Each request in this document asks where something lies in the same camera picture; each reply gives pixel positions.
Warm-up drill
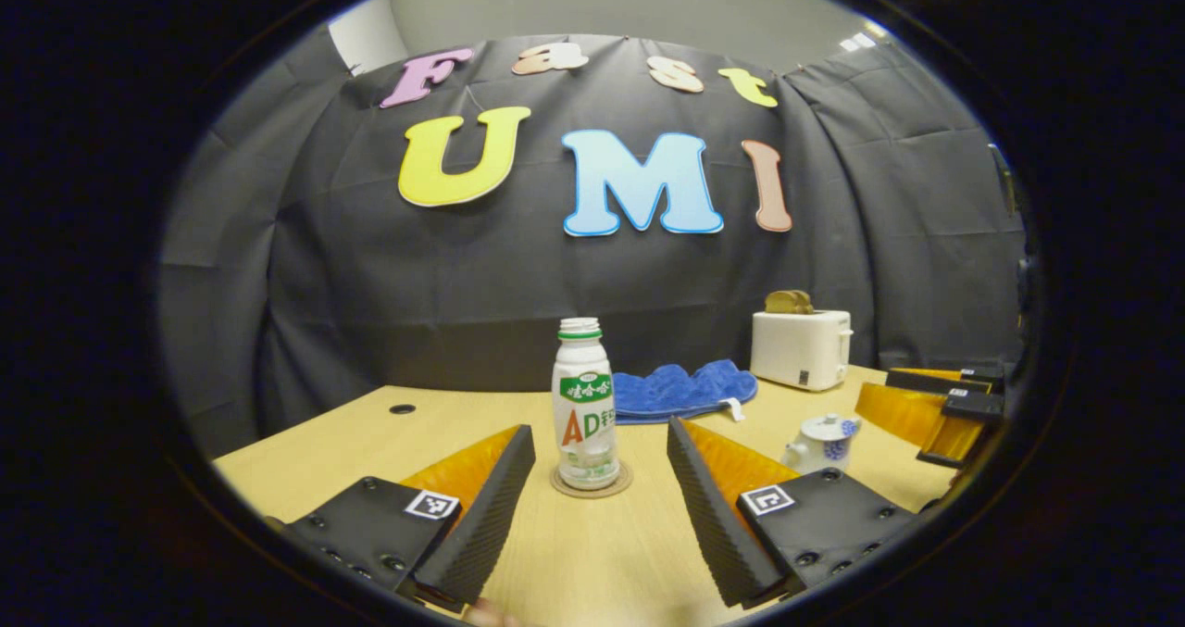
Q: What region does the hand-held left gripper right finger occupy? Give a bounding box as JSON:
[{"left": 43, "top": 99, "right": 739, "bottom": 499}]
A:
[{"left": 667, "top": 416, "right": 917, "bottom": 609}]

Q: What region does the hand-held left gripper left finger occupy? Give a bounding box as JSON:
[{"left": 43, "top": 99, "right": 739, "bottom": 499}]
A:
[{"left": 264, "top": 423, "right": 538, "bottom": 614}]

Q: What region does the round brown coaster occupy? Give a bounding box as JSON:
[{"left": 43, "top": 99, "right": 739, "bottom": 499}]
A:
[{"left": 550, "top": 460, "right": 633, "bottom": 499}]

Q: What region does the white water bottle green label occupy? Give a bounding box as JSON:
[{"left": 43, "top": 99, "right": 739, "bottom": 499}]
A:
[{"left": 552, "top": 318, "right": 621, "bottom": 491}]

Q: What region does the blue towel cloth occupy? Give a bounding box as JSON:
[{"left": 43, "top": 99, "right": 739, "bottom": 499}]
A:
[{"left": 613, "top": 359, "right": 758, "bottom": 424}]

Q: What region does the white toaster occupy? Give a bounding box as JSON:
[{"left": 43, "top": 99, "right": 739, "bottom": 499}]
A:
[{"left": 750, "top": 309, "right": 854, "bottom": 393}]

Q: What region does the black backdrop cloth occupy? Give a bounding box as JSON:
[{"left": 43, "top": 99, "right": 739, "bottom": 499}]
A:
[{"left": 157, "top": 25, "right": 1029, "bottom": 433}]

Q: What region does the small ceiling light panel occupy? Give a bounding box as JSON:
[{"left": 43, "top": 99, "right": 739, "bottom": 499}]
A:
[{"left": 838, "top": 23, "right": 890, "bottom": 52}]

